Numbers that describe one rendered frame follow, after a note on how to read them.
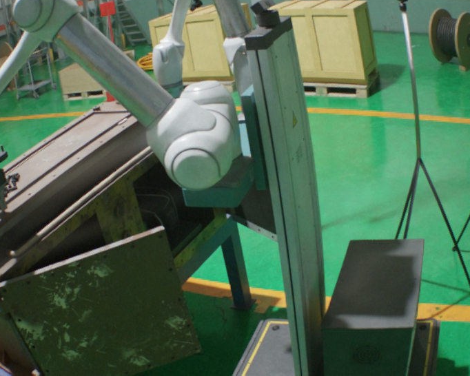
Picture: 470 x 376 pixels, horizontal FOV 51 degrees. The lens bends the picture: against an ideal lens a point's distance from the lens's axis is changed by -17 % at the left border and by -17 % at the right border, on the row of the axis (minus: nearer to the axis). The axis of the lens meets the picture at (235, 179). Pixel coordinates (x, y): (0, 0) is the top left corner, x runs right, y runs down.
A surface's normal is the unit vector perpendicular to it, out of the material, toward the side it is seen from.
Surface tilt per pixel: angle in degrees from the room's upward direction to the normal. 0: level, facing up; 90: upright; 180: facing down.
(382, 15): 90
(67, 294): 90
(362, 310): 0
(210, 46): 90
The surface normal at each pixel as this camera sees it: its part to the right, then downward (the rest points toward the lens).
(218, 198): -0.32, 0.45
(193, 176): 0.03, 0.49
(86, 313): 0.44, 0.32
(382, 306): -0.16, -0.89
